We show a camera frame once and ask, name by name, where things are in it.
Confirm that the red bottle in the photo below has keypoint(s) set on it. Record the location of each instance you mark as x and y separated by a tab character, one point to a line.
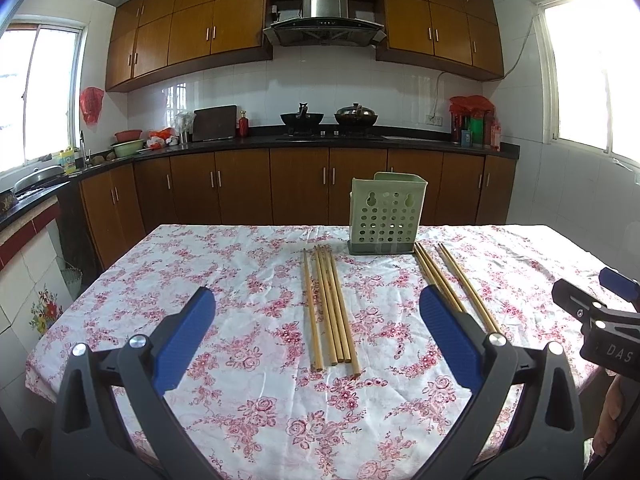
243	124

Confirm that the black kitchen countertop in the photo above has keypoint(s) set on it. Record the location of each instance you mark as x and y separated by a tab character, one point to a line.
267	137

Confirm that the black wok left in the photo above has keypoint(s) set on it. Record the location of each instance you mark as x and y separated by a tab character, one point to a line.
302	122

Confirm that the steel range hood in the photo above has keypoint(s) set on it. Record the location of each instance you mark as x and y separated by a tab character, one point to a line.
324	23

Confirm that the left window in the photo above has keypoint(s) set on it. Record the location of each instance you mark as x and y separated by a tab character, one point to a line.
39	81

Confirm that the floral white red tablecloth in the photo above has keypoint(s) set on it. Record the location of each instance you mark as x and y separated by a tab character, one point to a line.
250	399

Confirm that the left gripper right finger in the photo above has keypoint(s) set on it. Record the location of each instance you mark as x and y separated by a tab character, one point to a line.
544	439

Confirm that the window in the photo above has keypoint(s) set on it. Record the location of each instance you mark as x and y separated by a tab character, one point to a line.
589	56
39	81

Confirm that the red white plastic bag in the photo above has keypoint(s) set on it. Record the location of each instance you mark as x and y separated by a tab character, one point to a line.
158	139

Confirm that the green perforated utensil holder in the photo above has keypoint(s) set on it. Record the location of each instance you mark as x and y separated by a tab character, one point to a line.
385	213

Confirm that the red plastic basin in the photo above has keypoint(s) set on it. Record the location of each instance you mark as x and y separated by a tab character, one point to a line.
127	135

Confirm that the lower wooden cabinets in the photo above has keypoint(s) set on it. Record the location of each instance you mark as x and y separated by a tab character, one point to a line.
283	187

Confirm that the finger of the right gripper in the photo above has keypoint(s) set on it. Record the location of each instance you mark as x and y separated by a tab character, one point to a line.
623	287
578	304

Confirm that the gas stove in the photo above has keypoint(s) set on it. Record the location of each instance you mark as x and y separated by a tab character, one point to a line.
329	135

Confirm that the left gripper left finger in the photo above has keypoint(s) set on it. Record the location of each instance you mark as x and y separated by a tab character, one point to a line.
89	437

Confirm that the black wok with lid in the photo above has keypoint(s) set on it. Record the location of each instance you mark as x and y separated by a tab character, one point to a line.
355	119

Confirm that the right window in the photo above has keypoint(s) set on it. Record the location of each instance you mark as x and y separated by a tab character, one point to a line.
589	56

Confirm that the person right hand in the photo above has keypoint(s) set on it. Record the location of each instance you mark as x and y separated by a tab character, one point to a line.
607	426

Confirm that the red plastic bag on wall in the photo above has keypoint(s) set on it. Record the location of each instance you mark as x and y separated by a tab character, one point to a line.
90	104

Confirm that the red covered condiment rack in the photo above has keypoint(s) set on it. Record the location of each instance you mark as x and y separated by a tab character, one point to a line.
474	122

